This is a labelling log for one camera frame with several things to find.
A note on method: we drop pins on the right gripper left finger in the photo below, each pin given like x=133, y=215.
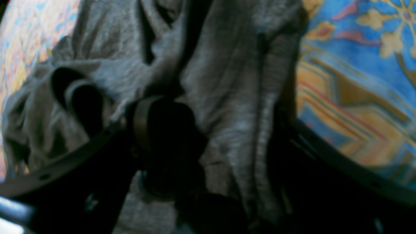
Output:
x=84, y=192

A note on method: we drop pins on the grey t-shirt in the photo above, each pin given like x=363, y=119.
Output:
x=227, y=60

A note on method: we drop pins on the patterned tablecloth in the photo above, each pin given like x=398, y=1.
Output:
x=355, y=74

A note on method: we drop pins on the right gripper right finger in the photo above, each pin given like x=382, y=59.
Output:
x=325, y=193

